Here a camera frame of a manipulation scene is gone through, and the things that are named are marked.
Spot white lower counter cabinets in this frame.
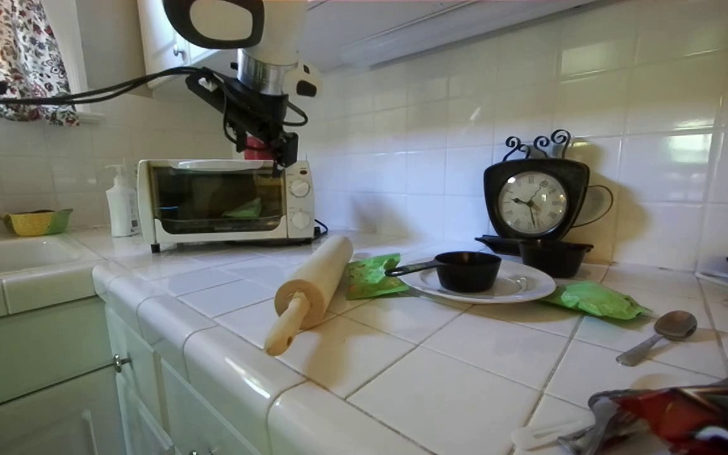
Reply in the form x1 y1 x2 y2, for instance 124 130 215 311
0 294 265 455

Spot black measuring cup with handle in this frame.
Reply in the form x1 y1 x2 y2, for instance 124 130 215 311
388 247 503 297

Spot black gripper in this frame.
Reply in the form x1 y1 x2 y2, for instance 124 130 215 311
226 83 301 170

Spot yellow bowl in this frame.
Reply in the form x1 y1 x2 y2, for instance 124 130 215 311
0 207 77 241

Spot metal spoon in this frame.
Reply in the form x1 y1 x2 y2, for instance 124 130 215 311
614 309 700 370

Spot black teapot shaped clock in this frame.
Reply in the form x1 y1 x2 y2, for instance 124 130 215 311
481 127 595 256

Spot white soap pump bottle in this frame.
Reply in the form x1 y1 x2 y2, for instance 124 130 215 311
103 161 139 241

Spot floral curtain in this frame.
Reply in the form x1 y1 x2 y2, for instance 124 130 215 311
0 0 81 130

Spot red chip bag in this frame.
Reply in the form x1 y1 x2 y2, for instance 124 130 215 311
582 383 728 455

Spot wooden rolling pin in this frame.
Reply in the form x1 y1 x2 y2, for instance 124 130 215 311
261 234 356 360

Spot white toaster oven body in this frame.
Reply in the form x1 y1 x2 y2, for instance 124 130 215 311
134 156 322 256

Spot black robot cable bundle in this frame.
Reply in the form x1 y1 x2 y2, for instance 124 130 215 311
0 64 311 146

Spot white round plate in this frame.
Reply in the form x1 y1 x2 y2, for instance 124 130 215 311
397 256 560 309

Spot green snack packet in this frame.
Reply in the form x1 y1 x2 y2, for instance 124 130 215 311
342 250 412 304
545 278 651 325

